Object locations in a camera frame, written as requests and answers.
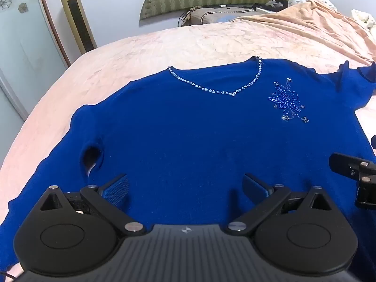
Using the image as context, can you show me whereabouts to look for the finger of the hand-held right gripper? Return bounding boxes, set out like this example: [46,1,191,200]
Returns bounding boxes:
[329,153,376,210]

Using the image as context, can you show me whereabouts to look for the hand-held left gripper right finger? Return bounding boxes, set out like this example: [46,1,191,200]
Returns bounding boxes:
[227,174,334,236]

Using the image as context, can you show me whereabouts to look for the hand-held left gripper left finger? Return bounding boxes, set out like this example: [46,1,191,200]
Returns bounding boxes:
[39,174,144,236]

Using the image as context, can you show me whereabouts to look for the blue beaded sweater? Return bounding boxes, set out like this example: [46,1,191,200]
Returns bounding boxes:
[0,56,376,274]

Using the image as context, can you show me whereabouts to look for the orange quilt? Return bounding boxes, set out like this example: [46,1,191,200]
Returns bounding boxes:
[231,0,376,69]

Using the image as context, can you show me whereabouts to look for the pink bed blanket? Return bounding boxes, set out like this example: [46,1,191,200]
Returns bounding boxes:
[0,16,376,224]

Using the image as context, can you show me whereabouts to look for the small white crumpled cloth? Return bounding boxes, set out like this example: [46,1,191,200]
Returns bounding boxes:
[351,9,376,30]

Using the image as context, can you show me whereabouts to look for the dark clothing item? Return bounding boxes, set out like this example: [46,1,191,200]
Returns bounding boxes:
[255,0,290,14]

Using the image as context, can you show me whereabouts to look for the brown pillow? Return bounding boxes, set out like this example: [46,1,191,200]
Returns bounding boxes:
[177,5,266,27]

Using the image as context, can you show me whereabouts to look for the gold tower fan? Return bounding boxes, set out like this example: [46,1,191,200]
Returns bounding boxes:
[57,0,98,55]

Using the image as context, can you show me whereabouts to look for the frosted glass floral door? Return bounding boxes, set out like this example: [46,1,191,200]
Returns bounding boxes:
[0,0,71,121]

